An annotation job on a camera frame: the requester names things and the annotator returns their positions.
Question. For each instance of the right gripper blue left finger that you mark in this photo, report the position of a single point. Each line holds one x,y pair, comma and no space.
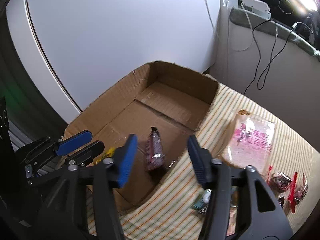
125,158

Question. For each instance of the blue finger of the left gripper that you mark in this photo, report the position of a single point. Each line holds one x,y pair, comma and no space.
86,155
71,144

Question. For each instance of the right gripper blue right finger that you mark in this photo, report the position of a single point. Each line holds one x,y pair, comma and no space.
201,160

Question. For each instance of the yellow candy packet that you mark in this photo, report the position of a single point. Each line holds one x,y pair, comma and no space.
108,154

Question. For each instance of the black patterned snack bar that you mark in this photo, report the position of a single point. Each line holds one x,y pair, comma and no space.
154,156

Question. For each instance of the teal mint candy packet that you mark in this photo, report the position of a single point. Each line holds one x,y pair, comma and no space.
202,202

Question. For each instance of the bagged toast bread pink label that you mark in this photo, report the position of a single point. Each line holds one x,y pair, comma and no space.
248,141

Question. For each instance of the red dates clear bag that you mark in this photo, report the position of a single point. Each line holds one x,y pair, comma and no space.
278,181

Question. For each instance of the brown cardboard box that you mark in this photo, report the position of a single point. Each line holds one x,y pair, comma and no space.
171,98

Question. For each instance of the striped yellow tablecloth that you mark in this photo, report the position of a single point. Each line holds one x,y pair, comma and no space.
156,201

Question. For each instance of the white wardrobe panel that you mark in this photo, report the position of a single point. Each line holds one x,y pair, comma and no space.
74,50

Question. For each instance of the white power strip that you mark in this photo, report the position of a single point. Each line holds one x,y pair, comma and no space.
257,7

